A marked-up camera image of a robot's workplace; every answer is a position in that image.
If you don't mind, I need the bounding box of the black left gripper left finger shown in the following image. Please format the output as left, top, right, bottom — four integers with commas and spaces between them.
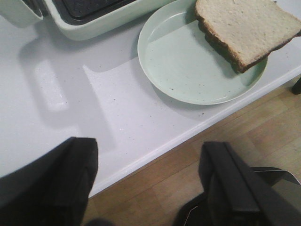
0, 137, 98, 226

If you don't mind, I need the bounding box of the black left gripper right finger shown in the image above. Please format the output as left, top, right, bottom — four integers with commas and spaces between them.
199, 142, 301, 226

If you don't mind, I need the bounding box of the bread slice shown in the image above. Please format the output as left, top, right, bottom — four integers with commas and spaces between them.
195, 0, 301, 73

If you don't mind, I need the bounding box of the breakfast maker hinged lid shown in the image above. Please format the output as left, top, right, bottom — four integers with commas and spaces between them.
0, 0, 43, 28

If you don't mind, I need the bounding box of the light green breakfast maker base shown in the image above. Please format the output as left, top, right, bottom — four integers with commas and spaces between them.
43, 0, 171, 41

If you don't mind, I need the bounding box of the light green round plate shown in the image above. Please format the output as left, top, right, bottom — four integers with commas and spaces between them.
137, 0, 267, 105

